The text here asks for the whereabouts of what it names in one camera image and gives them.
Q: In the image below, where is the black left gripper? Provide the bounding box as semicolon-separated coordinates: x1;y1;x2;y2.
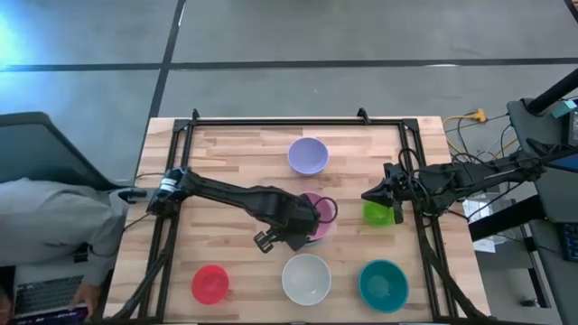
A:
269;194;322;253

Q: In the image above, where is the person's hand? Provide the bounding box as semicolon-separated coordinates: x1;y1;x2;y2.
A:
70;283;103;318

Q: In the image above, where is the black aluminium table frame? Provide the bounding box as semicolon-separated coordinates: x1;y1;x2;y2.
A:
110;107;487;324

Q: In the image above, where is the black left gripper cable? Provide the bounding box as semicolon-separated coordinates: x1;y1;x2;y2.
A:
312;195;340;226

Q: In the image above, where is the bright green plastic bowl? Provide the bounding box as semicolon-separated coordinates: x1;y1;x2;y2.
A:
362;200;397;228

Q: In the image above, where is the red translucent plastic bowl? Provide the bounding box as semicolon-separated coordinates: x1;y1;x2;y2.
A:
191;264;230;306

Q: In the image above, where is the person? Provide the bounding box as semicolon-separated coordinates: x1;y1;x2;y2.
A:
0;177;133;312

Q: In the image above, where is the black table edge clamp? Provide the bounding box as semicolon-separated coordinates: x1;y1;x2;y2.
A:
117;188;149;204

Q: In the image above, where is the lavender bowl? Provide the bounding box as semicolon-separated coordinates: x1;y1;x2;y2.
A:
287;136;330;176

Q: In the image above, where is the pink bowl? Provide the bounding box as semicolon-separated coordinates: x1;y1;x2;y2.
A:
300;191;338;243

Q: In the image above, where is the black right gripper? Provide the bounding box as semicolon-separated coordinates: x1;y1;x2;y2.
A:
360;162;411;211

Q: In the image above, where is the silver laptop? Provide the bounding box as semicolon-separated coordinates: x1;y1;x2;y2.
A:
12;274;90;324

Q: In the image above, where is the white bowl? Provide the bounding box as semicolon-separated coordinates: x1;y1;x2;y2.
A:
281;253;332;307

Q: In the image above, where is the yellow cable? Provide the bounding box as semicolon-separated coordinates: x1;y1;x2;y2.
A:
441;107;489;157

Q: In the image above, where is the black equipment cart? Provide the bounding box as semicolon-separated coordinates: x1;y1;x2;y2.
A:
467;67;578;325

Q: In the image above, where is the teal bowl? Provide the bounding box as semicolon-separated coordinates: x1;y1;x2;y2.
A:
358;258;410;314

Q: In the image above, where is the black office chair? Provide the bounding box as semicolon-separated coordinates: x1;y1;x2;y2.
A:
0;111;126;191

